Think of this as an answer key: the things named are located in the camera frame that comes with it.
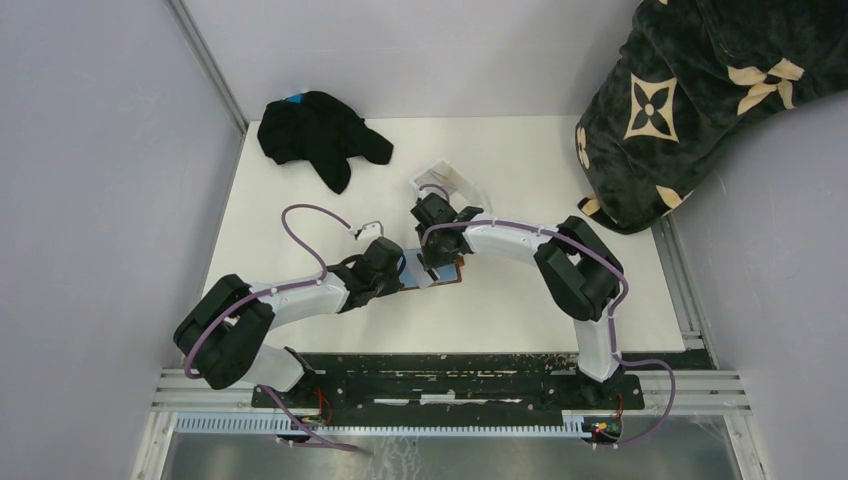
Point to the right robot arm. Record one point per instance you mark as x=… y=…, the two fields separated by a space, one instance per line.
x=584 y=278

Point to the black cloth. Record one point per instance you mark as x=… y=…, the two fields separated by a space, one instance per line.
x=318 y=128

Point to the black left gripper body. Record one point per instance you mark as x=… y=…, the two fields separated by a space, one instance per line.
x=387 y=285

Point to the brown leather card holder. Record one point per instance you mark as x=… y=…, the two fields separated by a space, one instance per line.
x=414 y=275

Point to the clear acrylic card box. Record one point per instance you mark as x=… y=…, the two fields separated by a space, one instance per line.
x=451 y=181

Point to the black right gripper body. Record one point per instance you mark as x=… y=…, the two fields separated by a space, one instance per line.
x=434 y=254

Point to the black patterned blanket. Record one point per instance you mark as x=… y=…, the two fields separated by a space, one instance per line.
x=689 y=76

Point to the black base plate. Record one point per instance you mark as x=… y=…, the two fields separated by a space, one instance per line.
x=423 y=390

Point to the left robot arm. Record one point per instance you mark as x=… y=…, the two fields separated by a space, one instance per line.
x=223 y=337

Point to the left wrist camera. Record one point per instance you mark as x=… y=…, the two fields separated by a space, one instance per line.
x=369 y=232

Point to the aluminium rail frame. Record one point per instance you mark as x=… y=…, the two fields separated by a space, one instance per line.
x=694 y=424

